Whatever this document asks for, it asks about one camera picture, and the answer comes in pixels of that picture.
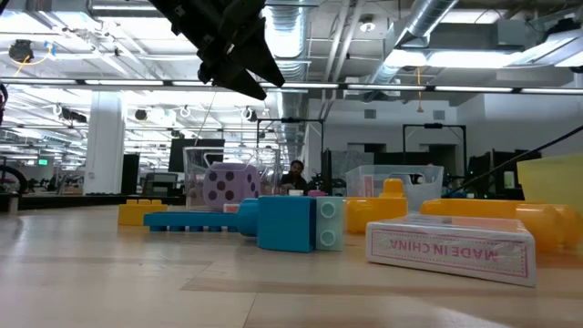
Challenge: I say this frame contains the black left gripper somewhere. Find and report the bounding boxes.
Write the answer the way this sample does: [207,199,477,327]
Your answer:
[148,0,286,101]

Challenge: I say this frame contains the purple foam dice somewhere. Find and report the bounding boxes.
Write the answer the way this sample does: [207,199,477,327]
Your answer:
[202,162,261,211]

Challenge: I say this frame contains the blue toy brick plate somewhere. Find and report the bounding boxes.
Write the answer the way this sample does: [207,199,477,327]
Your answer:
[143,210,251,232]

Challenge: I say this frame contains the blue cloud-shaped toy brick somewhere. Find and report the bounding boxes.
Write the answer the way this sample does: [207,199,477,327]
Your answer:
[235,195,318,254]

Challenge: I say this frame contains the light teal toy brick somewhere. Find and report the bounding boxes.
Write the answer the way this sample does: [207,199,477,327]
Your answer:
[315,196,345,252]

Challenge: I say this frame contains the small yellow toy brick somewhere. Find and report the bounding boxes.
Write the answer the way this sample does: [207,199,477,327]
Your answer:
[118,199,169,227]
[553,204,582,251]

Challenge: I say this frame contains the black monitor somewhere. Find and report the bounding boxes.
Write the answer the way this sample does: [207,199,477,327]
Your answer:
[168,138,226,173]

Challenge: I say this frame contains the person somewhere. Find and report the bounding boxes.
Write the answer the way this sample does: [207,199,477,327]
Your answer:
[278,159,312,191]

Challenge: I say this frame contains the long ceiling light strip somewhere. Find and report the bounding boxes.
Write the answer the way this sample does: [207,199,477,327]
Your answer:
[0,77,583,96]

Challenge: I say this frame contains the black cabinet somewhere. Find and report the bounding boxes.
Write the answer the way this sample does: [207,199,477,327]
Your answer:
[121,153,141,196]

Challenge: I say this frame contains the white column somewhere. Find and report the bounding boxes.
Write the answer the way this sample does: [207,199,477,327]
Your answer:
[83,90,126,196]

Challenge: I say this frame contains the shallow clear plastic container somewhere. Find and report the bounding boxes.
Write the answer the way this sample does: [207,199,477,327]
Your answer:
[344,164,445,215]

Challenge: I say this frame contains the black ceiling device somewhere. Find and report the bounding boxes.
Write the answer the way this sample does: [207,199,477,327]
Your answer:
[7,38,36,64]

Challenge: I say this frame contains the yellow translucent plastic bin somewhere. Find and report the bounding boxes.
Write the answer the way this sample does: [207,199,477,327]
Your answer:
[517,154,583,207]

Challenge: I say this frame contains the round silver ventilation duct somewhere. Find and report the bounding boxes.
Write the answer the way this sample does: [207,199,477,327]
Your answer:
[262,0,312,177]

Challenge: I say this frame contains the slanted silver ventilation duct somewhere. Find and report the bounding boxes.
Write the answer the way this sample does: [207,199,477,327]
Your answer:
[363,0,459,87]

